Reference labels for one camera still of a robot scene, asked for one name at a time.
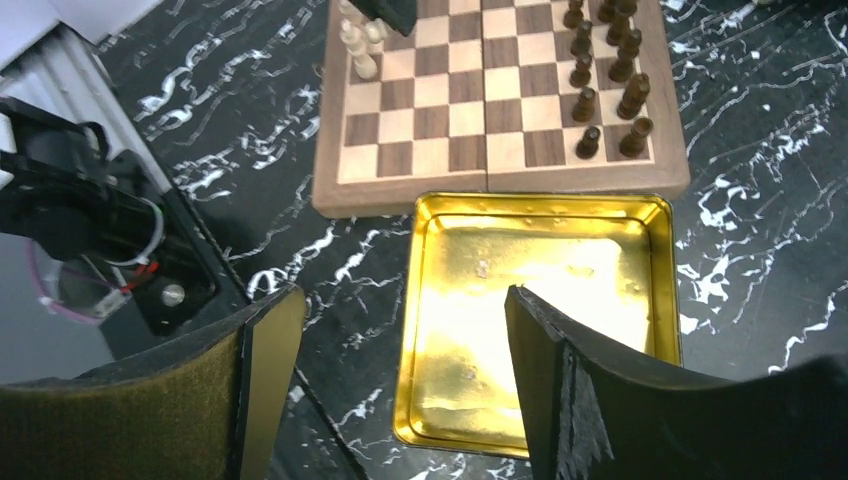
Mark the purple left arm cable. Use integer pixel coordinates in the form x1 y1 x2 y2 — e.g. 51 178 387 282
25 238 127 327

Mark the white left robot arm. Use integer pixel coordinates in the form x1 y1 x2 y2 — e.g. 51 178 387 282
1 1 360 215

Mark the dark chess pieces row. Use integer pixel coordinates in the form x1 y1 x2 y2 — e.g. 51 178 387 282
554 1 658 162

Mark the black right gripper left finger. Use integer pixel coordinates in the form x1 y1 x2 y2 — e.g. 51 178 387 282
1 286 306 479

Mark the empty gold tin lid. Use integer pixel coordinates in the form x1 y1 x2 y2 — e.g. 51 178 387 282
393 192 682 457

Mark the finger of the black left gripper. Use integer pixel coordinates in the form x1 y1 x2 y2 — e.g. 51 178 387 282
351 0 418 37

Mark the wooden chess board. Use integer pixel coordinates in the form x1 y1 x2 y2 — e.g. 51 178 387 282
313 1 690 218

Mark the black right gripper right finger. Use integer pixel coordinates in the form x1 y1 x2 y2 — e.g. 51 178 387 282
505 286 847 479

